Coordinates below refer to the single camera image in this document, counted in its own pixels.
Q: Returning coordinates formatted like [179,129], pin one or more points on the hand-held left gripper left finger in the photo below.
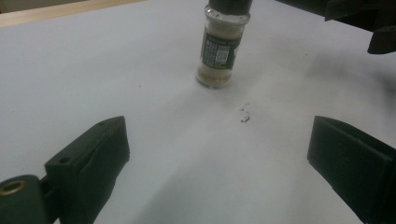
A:
[90,165]

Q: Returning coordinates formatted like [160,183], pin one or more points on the white board table cover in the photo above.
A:
[155,93]

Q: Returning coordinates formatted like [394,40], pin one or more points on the glass spice bottle black lid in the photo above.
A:
[219,49]

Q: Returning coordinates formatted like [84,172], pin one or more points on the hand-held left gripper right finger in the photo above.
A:
[358,168]

